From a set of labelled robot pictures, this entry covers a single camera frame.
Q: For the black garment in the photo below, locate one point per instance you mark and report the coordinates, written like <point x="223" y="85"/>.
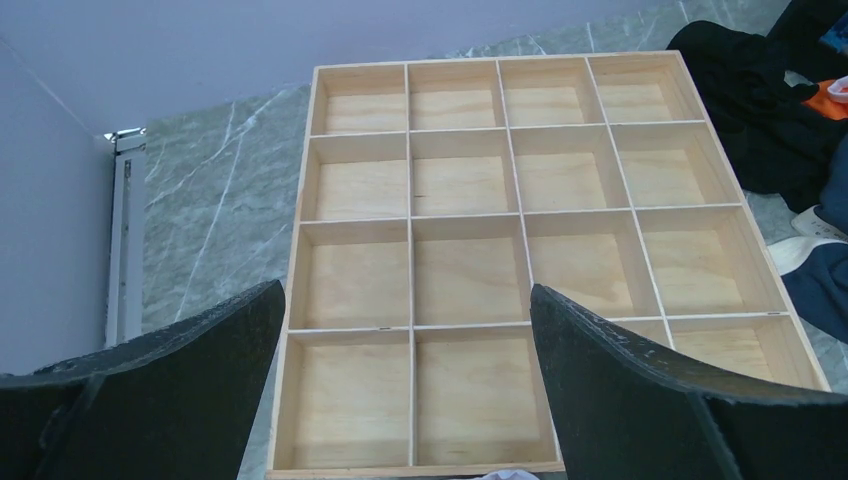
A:
<point x="753" y="84"/>

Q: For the aluminium corner rail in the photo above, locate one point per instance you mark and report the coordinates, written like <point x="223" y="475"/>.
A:
<point x="125" y="280"/>

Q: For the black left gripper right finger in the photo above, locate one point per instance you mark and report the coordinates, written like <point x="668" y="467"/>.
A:
<point x="626" y="407"/>

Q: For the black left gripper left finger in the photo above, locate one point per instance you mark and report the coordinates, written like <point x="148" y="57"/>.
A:
<point x="175" y="403"/>

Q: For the wooden compartment tray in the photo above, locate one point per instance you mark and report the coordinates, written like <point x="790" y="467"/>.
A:
<point x="434" y="194"/>

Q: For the orange white garment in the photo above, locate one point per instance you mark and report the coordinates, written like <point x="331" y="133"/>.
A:
<point x="831" y="99"/>

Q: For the navy underwear beige waistband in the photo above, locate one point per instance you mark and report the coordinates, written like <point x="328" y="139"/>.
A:
<point x="813" y="267"/>

